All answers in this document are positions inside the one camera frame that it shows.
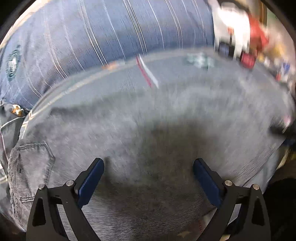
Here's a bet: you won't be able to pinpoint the red plastic bag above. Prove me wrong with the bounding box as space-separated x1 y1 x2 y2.
248 14 269 56

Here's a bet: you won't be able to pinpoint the black box blue label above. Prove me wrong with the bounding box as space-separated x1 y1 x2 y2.
218 42 232 57

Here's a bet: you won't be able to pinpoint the grey denim jeans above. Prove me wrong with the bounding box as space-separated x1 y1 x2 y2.
6 79 293 241

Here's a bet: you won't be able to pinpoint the grey star-pattern pillow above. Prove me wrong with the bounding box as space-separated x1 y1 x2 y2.
1 100 28 184

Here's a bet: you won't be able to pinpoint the clear plastic bag of items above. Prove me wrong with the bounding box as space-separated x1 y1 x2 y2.
263 18 295 95

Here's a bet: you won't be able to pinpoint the blue plaid folded quilt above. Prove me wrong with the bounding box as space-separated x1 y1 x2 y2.
1 1 214 109

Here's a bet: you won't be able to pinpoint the grey star-pattern bed sheet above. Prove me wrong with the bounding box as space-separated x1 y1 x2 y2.
19 48 296 241

